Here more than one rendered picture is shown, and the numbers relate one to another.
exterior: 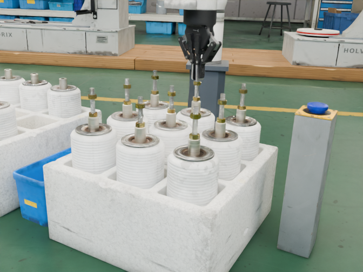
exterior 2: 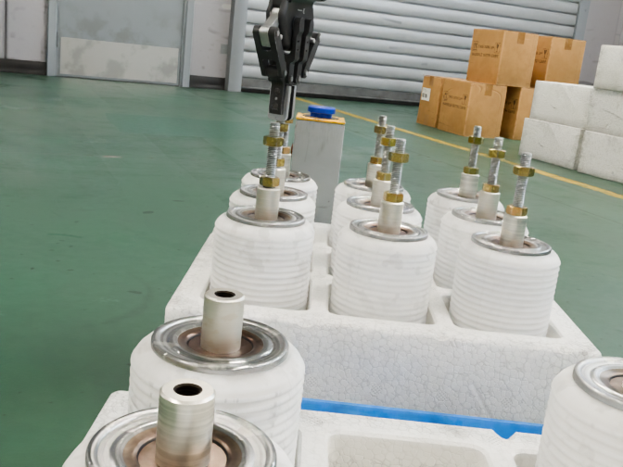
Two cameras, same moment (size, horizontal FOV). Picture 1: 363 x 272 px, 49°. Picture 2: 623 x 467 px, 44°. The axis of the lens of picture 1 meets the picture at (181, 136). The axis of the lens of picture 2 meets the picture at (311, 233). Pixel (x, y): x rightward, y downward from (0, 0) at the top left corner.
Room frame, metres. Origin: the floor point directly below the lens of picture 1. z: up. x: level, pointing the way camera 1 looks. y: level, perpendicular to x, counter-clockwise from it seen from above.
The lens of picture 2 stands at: (1.29, 0.72, 0.42)
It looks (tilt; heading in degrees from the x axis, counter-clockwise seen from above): 14 degrees down; 241
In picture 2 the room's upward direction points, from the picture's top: 6 degrees clockwise
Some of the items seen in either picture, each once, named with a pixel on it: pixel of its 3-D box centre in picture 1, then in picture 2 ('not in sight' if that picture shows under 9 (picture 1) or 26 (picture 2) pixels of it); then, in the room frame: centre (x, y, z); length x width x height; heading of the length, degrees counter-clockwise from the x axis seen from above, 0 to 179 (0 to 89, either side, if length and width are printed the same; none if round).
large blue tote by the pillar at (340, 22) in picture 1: (342, 28); not in sight; (5.24, -2.01, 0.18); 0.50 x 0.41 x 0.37; 179
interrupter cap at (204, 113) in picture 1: (195, 113); (273, 194); (0.93, -0.03, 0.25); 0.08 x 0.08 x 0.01
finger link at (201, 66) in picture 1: (203, 67); not in sight; (0.92, -0.05, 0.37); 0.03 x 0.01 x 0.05; 41
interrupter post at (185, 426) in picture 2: (34, 79); (184, 427); (1.20, 0.46, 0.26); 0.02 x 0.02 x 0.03
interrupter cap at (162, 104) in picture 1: (154, 105); (265, 217); (0.99, 0.07, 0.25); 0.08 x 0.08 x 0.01
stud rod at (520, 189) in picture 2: (92, 106); (519, 192); (0.78, 0.18, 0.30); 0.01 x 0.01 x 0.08
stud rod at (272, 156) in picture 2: (154, 85); (271, 162); (0.99, 0.07, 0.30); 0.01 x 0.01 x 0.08
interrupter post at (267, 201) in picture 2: (154, 100); (267, 204); (0.99, 0.07, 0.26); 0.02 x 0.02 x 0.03
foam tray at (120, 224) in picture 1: (169, 190); (362, 341); (0.83, 0.02, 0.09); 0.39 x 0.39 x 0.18; 62
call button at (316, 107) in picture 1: (317, 108); (321, 113); (0.76, -0.27, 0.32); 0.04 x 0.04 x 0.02
